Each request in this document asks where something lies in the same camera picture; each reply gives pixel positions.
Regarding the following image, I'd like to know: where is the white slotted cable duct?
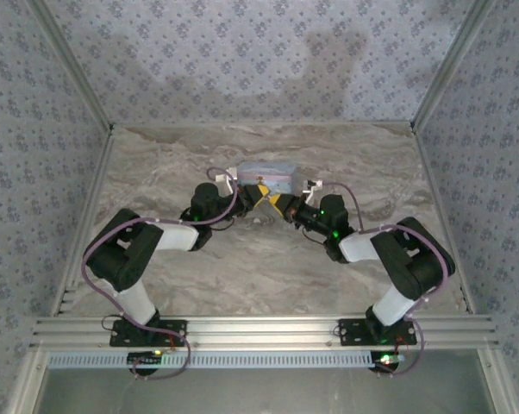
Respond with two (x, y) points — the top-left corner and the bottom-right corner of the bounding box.
(47, 349), (410, 370)

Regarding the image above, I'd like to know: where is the aluminium frame post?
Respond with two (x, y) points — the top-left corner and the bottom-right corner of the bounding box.
(410, 0), (498, 131)
(28, 0), (115, 131)

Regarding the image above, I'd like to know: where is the aluminium table side rail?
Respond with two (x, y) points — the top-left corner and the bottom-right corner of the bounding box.
(412, 124), (477, 314)
(51, 127), (116, 316)

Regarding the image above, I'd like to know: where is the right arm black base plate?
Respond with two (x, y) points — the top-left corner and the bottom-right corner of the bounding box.
(337, 318), (417, 348)

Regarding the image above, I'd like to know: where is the aluminium mounting rail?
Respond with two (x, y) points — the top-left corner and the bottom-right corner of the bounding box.
(28, 314), (500, 349)

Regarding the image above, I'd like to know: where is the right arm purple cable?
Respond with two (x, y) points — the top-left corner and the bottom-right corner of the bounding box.
(322, 180), (451, 380)

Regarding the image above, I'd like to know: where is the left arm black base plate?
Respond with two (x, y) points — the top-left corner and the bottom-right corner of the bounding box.
(109, 319), (188, 348)

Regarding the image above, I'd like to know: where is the small black controller board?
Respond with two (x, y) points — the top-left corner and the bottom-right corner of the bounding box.
(370, 351), (405, 375)
(127, 350), (165, 375)

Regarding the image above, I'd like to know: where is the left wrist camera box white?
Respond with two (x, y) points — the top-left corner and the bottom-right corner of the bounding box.
(215, 166), (240, 196)

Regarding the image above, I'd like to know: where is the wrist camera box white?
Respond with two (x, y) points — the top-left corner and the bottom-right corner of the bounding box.
(301, 178), (326, 202)
(215, 166), (240, 196)

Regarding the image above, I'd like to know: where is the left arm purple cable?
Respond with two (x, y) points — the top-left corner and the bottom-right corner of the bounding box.
(81, 166), (192, 381)

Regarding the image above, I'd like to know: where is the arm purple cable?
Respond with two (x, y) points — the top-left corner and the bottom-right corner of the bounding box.
(81, 166), (192, 381)
(322, 180), (451, 380)

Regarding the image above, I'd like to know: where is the grey metal panel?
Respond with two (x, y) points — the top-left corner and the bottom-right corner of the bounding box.
(39, 368), (493, 414)

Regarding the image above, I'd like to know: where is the light blue cartoon tin box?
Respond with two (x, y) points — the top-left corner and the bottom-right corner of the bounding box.
(236, 160), (300, 194)

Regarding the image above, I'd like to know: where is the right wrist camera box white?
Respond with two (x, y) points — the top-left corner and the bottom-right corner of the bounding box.
(301, 178), (326, 202)

